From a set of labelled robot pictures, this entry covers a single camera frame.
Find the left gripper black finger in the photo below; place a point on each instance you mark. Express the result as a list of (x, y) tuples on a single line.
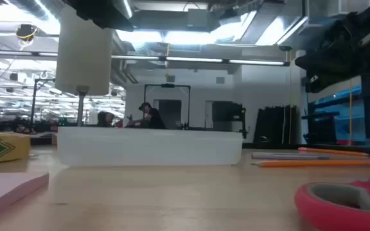
[(104, 16)]

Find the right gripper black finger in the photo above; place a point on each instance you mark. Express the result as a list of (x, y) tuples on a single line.
[(329, 62), (336, 82)]

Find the orange pencil with pink eraser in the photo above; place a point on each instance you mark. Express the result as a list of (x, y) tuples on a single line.
[(332, 151), (316, 163)]

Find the grey pencil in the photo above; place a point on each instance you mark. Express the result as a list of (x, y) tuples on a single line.
[(287, 156)]

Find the translucent plastic storage bin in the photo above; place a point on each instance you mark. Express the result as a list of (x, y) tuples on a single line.
[(146, 147)]

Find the pale pink sticky note pad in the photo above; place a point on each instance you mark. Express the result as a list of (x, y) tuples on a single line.
[(5, 189)]

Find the black shelf rack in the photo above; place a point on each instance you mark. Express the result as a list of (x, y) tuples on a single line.
[(321, 128)]

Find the black curtain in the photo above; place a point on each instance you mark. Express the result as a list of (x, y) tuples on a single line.
[(273, 125)]

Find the black ceiling lamp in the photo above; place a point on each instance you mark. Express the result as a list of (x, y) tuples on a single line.
[(26, 32)]

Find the grey ceiling ventilation box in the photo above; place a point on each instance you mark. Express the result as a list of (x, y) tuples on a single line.
[(198, 17)]

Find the grey metal pole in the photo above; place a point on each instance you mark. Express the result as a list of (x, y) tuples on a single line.
[(80, 109)]

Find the long ceiling light strip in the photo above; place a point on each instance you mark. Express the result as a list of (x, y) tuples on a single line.
[(198, 59)]

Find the black tripod stand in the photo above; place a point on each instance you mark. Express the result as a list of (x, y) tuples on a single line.
[(33, 102)]

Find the black equipment cart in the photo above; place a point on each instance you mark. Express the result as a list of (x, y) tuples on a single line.
[(226, 112)]

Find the person with cap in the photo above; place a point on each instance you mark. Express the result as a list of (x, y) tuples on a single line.
[(154, 118)]

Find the yellow green crayon box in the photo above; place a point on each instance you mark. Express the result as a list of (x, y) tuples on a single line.
[(8, 147)]

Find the black metal frame rig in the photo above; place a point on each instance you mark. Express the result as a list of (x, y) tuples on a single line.
[(167, 85)]

